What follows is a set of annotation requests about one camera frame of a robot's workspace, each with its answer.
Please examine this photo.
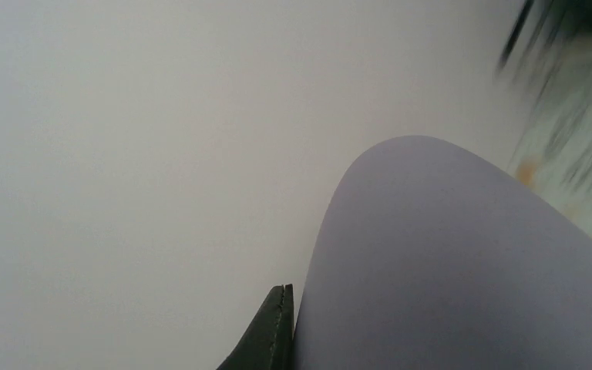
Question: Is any lilac plastic cup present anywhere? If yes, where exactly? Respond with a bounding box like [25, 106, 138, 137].
[294, 136, 592, 369]

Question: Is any floral table mat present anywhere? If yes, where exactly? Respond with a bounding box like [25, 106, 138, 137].
[496, 1, 592, 238]

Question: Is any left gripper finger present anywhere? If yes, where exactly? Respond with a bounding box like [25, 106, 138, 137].
[217, 284, 294, 370]

